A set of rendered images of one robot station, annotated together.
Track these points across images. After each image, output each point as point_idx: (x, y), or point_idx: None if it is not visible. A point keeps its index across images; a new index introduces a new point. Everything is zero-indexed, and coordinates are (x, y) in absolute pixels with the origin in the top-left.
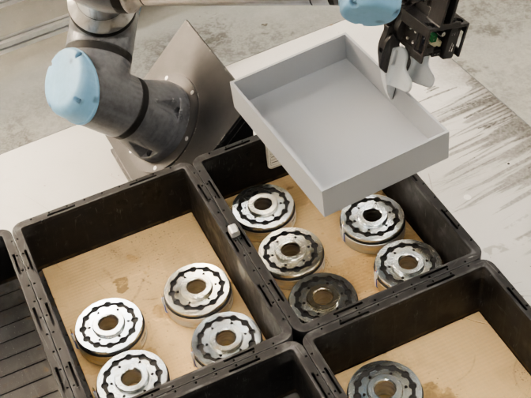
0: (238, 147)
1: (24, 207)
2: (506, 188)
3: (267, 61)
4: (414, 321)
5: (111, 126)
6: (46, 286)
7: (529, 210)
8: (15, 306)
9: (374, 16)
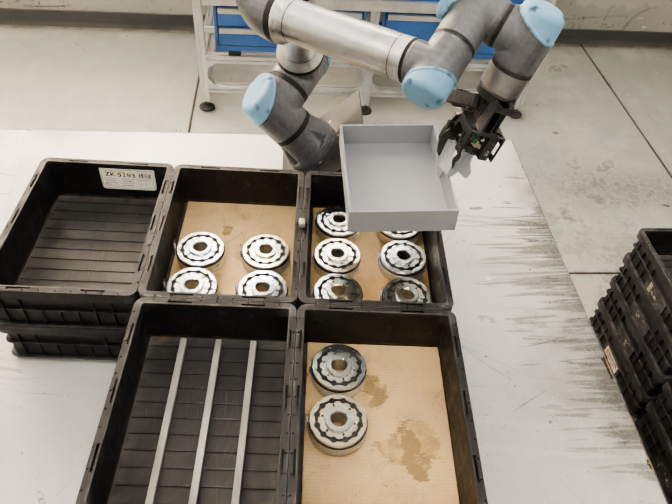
0: (339, 175)
1: None
2: (518, 284)
3: None
4: (386, 331)
5: (274, 133)
6: (184, 212)
7: (526, 305)
8: None
9: (423, 99)
